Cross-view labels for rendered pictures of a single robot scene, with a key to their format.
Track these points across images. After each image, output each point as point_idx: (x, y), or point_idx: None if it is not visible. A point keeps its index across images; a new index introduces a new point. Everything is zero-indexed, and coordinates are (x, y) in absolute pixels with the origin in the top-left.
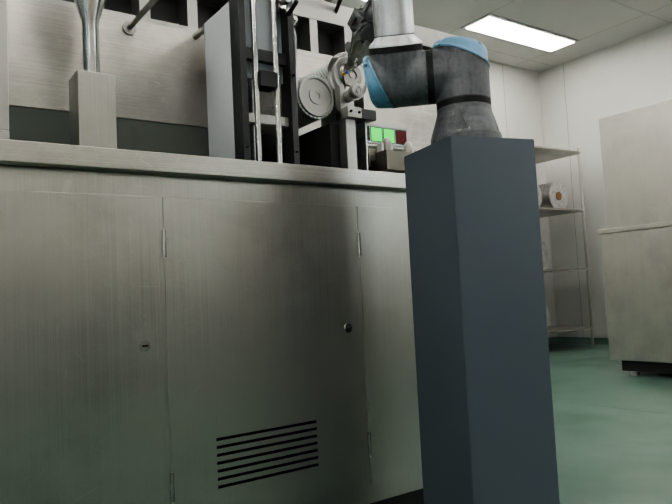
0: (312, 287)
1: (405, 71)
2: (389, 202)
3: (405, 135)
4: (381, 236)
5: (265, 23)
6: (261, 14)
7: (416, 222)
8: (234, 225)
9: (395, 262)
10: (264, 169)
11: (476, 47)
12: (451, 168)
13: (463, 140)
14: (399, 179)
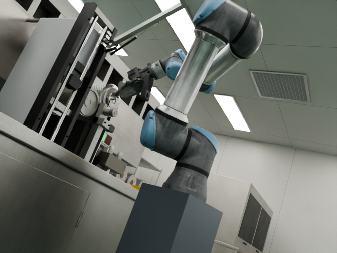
0: (36, 242)
1: (173, 135)
2: (108, 197)
3: (111, 139)
4: (94, 218)
5: (89, 47)
6: (89, 40)
7: (133, 231)
8: (8, 179)
9: (93, 238)
10: (51, 148)
11: (215, 143)
12: (180, 215)
13: (193, 200)
14: (121, 185)
